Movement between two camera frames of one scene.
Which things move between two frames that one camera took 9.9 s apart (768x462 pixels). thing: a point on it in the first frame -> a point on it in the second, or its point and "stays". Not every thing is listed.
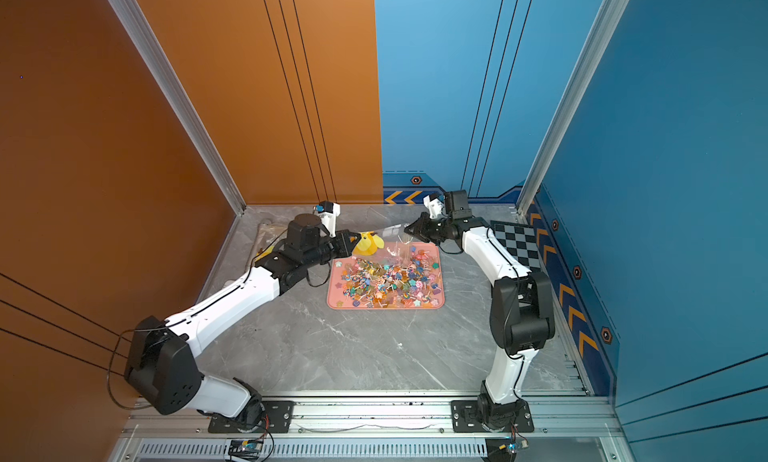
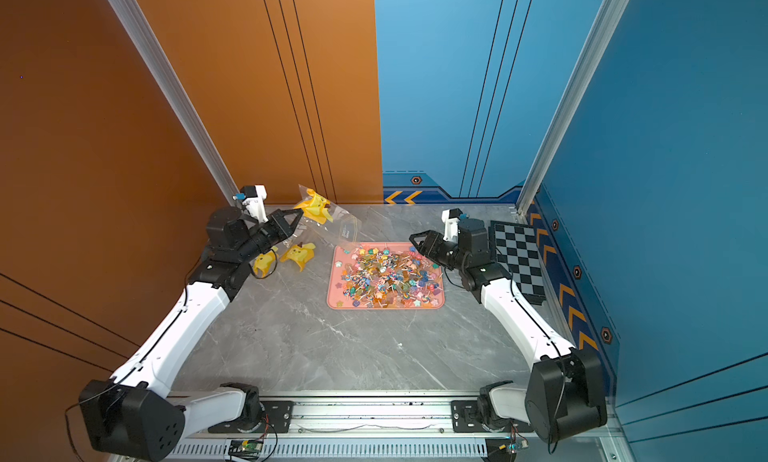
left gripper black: [344, 246] -> [279, 226]
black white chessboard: [520, 240] stays
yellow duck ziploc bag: [394, 242] -> [327, 221]
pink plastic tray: [410, 276] stays
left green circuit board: [246, 449] stays
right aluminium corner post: [614, 3] stays
